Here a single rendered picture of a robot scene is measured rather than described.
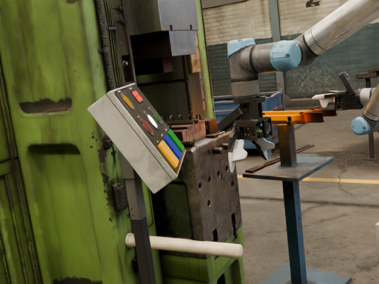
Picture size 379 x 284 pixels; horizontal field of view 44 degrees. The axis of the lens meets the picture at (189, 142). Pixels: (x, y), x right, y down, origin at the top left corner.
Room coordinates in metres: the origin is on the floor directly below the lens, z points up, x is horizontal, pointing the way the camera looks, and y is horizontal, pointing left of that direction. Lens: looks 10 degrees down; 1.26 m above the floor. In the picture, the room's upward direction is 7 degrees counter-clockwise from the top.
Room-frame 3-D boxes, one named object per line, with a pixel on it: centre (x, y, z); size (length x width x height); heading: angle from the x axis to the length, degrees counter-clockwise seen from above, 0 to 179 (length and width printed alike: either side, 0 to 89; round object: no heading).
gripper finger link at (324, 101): (2.06, -0.61, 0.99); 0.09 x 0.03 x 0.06; 84
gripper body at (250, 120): (1.27, -0.17, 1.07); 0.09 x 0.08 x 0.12; 41
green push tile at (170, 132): (1.44, 0.05, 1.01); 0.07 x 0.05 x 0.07; 175
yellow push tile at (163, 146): (1.24, 0.06, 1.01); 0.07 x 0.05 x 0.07; 175
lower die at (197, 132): (1.98, 0.16, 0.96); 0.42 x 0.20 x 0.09; 60
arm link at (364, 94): (1.99, -0.78, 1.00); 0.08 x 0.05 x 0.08; 138
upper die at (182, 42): (1.98, 0.16, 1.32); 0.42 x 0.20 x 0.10; 60
